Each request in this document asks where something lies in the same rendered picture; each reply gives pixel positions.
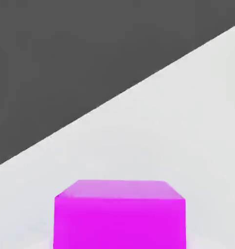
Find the small magenta cube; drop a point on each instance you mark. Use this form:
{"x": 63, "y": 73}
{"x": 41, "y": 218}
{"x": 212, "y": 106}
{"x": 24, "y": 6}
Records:
{"x": 119, "y": 221}

